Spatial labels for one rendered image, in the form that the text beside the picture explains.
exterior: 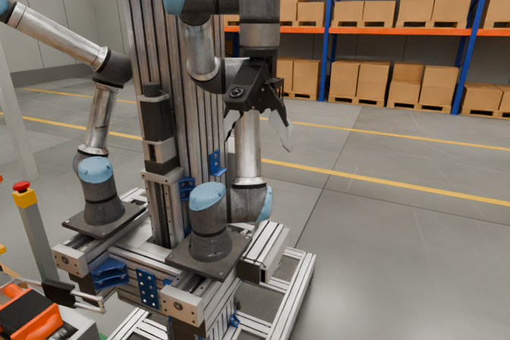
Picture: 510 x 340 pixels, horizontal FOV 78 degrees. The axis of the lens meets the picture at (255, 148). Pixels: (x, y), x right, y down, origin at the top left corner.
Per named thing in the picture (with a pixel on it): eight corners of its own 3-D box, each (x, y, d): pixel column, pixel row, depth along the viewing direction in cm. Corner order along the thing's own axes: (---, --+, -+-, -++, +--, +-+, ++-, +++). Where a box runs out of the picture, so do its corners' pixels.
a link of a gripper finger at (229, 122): (235, 135, 74) (256, 106, 69) (222, 143, 69) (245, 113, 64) (225, 126, 74) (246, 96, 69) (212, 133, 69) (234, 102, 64)
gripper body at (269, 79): (284, 105, 68) (287, 46, 63) (270, 115, 61) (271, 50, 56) (252, 102, 71) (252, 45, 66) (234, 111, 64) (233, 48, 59)
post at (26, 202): (59, 338, 190) (11, 193, 152) (70, 329, 196) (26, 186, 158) (67, 343, 187) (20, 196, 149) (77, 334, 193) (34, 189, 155)
